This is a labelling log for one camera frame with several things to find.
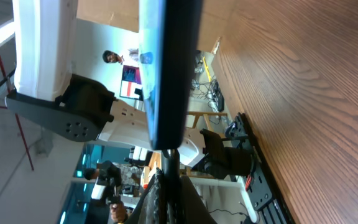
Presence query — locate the person in white shirt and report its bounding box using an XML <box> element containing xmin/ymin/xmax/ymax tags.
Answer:
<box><xmin>102</xmin><ymin>49</ymin><xmax>139</xmax><ymax>67</ymax></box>

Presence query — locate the black power strip on floor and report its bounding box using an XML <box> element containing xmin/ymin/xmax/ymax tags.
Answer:
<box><xmin>211</xmin><ymin>80</ymin><xmax>224</xmax><ymax>112</ymax></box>

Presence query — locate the red and white poster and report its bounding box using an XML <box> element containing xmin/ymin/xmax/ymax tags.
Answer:
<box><xmin>119</xmin><ymin>65</ymin><xmax>143</xmax><ymax>101</ymax></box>

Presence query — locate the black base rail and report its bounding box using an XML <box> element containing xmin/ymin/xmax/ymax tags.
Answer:
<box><xmin>225</xmin><ymin>113</ymin><xmax>295</xmax><ymax>224</ymax></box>

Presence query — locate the Samsung Galaxy smartphone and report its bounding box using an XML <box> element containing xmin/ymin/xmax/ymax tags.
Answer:
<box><xmin>139</xmin><ymin>0</ymin><xmax>203</xmax><ymax>150</ymax></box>

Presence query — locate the person holding device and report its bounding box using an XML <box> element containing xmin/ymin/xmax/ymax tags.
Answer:
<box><xmin>84</xmin><ymin>161</ymin><xmax>142</xmax><ymax>223</ymax></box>

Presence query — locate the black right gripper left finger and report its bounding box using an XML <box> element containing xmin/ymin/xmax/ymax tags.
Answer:
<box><xmin>124</xmin><ymin>168</ymin><xmax>163</xmax><ymax>224</ymax></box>

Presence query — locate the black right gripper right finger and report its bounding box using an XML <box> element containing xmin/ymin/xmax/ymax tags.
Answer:
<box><xmin>180</xmin><ymin>175</ymin><xmax>216</xmax><ymax>224</ymax></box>

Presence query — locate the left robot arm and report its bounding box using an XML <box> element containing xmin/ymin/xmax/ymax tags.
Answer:
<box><xmin>5</xmin><ymin>1</ymin><xmax>257</xmax><ymax>179</ymax></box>

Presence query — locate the wooden chair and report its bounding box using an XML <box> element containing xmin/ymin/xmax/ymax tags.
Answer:
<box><xmin>187</xmin><ymin>111</ymin><xmax>228</xmax><ymax>135</ymax></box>

